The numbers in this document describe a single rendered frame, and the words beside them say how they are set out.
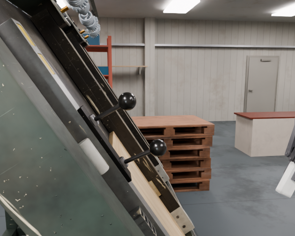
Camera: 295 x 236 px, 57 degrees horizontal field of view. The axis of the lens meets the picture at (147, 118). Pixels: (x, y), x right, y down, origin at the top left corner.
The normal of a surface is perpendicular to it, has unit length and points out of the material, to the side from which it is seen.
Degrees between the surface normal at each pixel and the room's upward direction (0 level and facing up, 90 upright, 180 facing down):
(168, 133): 90
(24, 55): 90
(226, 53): 90
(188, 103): 90
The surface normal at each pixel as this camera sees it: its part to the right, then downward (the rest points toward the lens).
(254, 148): 0.13, 0.16
